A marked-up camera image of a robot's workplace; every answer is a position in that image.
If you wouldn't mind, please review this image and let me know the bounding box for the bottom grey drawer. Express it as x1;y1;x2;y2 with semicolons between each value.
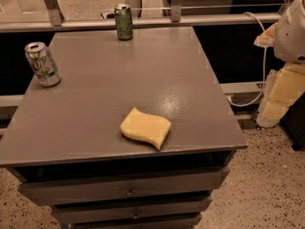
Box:
60;213;202;229

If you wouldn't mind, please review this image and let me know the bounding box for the grey drawer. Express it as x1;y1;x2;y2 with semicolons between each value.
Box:
18;166;230;205
51;196;212;223
60;213;202;229

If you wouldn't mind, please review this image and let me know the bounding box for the top grey drawer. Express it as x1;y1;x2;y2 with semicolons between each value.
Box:
18;166;230;205

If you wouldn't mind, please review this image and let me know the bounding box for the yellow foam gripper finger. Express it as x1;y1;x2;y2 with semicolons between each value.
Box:
256;63;305;128

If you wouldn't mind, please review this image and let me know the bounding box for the white cable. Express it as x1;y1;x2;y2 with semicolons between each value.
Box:
226;11;269;108

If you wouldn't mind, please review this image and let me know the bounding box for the grey metal window rail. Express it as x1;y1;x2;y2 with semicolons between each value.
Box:
0;0;293;32

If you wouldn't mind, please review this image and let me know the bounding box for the middle grey drawer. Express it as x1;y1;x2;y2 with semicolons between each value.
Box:
51;196;212;223

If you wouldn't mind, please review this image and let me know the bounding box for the yellow wavy sponge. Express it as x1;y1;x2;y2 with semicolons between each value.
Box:
120;108;172;150

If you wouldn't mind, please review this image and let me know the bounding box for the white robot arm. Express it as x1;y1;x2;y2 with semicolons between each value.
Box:
254;0;305;128

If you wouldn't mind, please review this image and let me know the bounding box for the white 7up soda can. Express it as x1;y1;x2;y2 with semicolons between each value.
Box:
25;42;61;87

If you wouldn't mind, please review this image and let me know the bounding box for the green soda can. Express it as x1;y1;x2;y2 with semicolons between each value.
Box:
114;4;133;40

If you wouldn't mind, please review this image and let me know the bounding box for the grey drawer cabinet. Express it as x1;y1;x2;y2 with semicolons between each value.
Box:
0;26;249;229

